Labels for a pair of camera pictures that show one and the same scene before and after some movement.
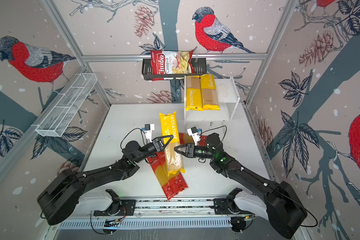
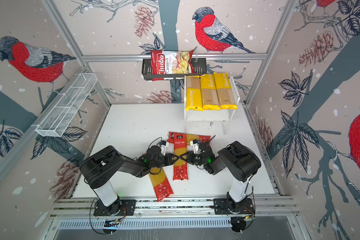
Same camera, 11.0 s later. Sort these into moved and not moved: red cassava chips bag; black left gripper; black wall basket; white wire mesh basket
Moved: black left gripper
Not moved: white wire mesh basket; red cassava chips bag; black wall basket
